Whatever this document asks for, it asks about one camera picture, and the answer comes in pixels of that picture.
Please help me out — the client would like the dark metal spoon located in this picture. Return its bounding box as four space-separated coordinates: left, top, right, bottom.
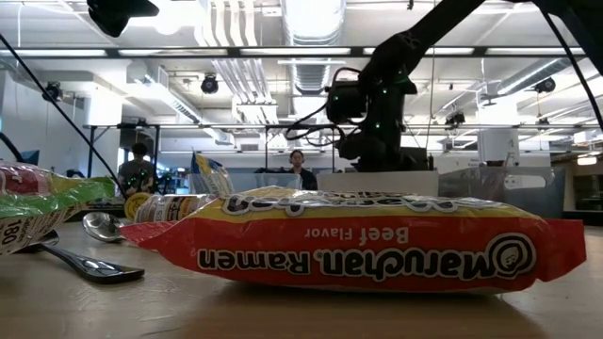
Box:
13 229 146 285

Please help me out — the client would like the blue yellow ramen packet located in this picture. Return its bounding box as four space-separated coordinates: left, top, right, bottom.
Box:
189 151 236 197

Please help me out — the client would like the yellow-lidded jar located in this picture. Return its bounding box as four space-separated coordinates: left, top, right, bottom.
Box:
123 191 153 221

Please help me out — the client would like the orange-handled metal spoon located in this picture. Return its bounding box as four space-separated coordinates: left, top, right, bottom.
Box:
82 211 126 245

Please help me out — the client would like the smoky grey plastic bin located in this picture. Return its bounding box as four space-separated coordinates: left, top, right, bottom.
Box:
437 165 566 218

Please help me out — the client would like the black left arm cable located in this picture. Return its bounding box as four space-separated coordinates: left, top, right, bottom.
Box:
0 32 127 199

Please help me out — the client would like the black background table frame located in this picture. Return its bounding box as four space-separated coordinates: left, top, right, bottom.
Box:
82 121 338 199

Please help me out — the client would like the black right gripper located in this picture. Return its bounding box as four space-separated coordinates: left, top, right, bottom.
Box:
337 89 407 171

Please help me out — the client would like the person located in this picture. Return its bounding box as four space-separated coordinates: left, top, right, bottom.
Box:
286 149 318 192
116 142 157 197

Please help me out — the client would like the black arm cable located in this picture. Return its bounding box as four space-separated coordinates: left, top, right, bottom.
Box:
284 65 364 148
0 32 127 199

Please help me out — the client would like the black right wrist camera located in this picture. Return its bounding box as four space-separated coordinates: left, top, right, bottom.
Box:
324 79 369 124

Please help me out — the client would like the black monitor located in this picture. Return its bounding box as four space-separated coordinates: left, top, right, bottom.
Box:
404 146 432 171

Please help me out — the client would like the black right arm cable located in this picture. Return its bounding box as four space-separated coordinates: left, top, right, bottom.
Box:
284 65 364 148

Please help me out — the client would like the black framed light bar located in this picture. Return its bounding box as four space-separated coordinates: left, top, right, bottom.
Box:
0 45 603 59

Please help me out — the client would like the white plastic bin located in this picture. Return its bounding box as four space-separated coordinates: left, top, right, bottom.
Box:
315 169 440 198

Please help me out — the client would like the red beef ramen packet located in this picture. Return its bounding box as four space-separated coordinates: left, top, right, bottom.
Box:
120 186 588 296

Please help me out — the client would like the small glass jar yellow label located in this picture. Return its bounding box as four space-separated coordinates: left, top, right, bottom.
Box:
140 192 220 225

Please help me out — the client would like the silver ventilation duct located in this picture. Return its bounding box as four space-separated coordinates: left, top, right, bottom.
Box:
281 0 349 95

